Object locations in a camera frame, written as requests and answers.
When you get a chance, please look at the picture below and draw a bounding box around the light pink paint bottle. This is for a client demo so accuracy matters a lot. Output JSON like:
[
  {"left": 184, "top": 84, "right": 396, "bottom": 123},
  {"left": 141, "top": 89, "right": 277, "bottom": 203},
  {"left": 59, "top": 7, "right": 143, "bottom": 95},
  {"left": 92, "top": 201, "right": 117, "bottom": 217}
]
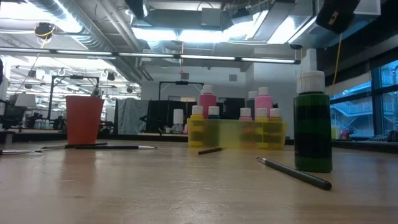
[{"left": 254, "top": 86, "right": 274, "bottom": 119}]

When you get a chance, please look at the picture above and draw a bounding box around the green striped paint bottle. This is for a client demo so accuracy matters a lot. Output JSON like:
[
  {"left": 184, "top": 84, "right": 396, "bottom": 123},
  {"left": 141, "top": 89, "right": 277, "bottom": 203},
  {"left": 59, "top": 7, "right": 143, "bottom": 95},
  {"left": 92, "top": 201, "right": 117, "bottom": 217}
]
[{"left": 294, "top": 70, "right": 333, "bottom": 174}]

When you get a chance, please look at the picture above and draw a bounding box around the grey paint bottle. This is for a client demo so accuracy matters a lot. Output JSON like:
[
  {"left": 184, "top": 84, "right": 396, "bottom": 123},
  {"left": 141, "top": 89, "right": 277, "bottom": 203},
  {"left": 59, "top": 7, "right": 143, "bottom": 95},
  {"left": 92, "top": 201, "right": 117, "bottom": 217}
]
[{"left": 245, "top": 91, "right": 259, "bottom": 119}]

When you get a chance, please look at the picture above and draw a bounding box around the lemon yellow striped paint bottle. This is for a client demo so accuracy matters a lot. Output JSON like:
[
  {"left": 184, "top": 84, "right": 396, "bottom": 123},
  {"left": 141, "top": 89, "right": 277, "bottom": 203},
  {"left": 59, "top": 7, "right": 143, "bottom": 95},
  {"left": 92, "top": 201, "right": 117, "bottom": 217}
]
[{"left": 255, "top": 108, "right": 269, "bottom": 149}]

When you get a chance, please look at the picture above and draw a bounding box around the dark pink paint bottle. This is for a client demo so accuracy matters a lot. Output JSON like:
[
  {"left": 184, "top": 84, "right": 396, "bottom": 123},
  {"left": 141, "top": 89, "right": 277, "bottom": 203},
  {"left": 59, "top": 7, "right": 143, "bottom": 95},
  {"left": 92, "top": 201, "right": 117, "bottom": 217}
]
[{"left": 198, "top": 85, "right": 218, "bottom": 121}]

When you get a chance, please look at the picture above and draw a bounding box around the navy blue paint bottle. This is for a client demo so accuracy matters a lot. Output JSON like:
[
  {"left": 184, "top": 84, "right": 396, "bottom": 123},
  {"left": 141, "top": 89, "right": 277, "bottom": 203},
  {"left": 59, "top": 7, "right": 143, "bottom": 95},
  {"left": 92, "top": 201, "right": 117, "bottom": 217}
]
[{"left": 207, "top": 106, "right": 221, "bottom": 147}]

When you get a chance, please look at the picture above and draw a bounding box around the golden yellow striped paint bottle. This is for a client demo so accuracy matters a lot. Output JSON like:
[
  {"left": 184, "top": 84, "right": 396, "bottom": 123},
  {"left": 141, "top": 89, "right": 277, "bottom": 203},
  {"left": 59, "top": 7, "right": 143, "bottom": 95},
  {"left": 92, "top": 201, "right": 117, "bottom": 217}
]
[{"left": 188, "top": 105, "right": 206, "bottom": 148}]

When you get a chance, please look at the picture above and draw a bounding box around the white ceiling box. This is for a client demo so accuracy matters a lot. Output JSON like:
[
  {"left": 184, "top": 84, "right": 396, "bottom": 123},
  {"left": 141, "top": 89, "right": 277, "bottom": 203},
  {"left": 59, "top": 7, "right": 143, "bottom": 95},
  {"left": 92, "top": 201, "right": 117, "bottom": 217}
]
[{"left": 356, "top": 0, "right": 382, "bottom": 16}]

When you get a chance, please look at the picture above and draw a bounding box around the large glass window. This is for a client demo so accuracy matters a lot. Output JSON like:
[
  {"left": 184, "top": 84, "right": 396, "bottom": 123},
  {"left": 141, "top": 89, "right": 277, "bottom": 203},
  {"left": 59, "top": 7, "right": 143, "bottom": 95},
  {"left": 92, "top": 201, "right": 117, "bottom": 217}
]
[{"left": 323, "top": 58, "right": 398, "bottom": 141}]

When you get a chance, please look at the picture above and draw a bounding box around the yellow translucent plastic tray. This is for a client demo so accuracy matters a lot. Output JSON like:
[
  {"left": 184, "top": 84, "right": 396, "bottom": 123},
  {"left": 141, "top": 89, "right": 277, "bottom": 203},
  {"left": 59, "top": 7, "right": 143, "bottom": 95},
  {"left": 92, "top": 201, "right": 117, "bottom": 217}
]
[{"left": 186, "top": 118, "right": 289, "bottom": 151}]

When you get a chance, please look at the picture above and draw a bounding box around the white cylinder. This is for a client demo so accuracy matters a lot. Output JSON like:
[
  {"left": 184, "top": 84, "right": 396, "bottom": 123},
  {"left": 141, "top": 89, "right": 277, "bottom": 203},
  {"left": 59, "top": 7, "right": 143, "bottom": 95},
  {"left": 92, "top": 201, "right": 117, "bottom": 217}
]
[{"left": 172, "top": 108, "right": 185, "bottom": 125}]

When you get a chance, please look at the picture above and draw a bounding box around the long ceiling light bar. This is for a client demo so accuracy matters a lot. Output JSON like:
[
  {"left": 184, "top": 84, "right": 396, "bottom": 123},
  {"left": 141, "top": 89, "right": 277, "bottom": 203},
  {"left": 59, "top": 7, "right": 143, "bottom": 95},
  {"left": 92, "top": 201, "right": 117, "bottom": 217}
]
[{"left": 0, "top": 47, "right": 302, "bottom": 65}]

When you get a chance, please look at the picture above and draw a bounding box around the grey curtain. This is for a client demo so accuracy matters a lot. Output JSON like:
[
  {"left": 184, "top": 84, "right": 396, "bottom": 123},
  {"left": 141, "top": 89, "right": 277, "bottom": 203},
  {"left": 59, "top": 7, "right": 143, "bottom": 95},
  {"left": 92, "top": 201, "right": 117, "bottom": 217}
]
[{"left": 115, "top": 98, "right": 149, "bottom": 135}]

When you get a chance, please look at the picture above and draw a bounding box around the orange-red plastic cup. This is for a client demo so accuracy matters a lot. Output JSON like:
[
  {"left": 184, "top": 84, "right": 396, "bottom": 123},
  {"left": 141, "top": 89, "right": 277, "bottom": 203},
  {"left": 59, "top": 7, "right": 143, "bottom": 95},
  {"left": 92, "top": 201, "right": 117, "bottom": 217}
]
[{"left": 65, "top": 95, "right": 105, "bottom": 146}]

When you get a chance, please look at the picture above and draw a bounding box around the white lamp shade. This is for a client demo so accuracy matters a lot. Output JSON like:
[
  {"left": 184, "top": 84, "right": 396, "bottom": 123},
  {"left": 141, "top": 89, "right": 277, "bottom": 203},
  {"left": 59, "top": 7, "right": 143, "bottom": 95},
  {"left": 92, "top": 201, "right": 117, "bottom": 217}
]
[{"left": 14, "top": 92, "right": 37, "bottom": 108}]

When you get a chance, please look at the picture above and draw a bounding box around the yellow hanging cable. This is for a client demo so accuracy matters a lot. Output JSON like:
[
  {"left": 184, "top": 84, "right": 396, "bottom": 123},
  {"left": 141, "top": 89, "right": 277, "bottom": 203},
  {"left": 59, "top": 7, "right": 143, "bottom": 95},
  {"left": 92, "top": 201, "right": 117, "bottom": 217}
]
[{"left": 331, "top": 32, "right": 343, "bottom": 86}]

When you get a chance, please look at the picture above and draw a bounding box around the large silver air duct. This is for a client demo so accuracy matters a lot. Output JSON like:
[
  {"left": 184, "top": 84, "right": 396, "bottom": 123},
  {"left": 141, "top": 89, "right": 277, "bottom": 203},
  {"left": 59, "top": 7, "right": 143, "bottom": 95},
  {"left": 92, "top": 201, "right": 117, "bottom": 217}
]
[{"left": 27, "top": 0, "right": 118, "bottom": 52}]

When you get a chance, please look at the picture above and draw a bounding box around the black ceiling cable reel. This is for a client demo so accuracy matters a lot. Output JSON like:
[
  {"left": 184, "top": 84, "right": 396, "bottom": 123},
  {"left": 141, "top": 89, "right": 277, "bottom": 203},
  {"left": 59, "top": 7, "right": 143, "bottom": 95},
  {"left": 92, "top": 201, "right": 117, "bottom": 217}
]
[{"left": 34, "top": 22, "right": 56, "bottom": 41}]

